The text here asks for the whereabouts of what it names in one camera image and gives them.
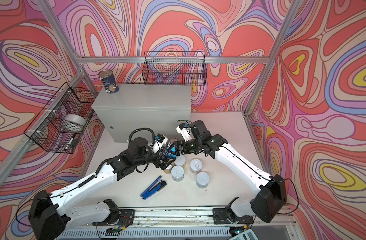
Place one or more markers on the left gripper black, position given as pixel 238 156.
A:
pixel 163 165

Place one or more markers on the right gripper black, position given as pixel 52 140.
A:
pixel 182 147

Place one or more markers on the dark blue labelled can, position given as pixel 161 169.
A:
pixel 108 80

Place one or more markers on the light blue labelled can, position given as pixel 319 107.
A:
pixel 169 152

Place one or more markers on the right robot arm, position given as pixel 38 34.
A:
pixel 268 192

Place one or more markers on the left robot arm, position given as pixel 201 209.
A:
pixel 52 213

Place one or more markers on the small gold can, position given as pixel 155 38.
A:
pixel 169 168

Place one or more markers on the white lid can back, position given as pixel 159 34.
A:
pixel 180 161

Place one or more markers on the white lid can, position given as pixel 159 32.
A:
pixel 178 173
pixel 180 161
pixel 202 180

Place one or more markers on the white lid can front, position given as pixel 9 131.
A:
pixel 178 173

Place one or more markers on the blue black stapler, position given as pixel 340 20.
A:
pixel 152 189

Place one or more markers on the white lid can right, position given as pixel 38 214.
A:
pixel 202 180

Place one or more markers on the grey metal cabinet box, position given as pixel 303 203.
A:
pixel 134 106

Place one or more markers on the white tape roll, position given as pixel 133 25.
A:
pixel 73 123

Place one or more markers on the white device corner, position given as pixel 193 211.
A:
pixel 246 235

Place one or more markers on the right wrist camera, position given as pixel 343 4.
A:
pixel 184 129

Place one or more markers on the aluminium front rail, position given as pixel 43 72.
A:
pixel 172 223

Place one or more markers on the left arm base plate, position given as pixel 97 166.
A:
pixel 122 218

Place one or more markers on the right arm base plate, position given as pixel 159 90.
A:
pixel 228 215

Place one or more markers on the black wire basket back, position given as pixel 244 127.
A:
pixel 183 68

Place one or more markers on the black wire basket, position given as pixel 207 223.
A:
pixel 183 68
pixel 46 130

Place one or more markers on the black wire basket left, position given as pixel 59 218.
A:
pixel 46 130

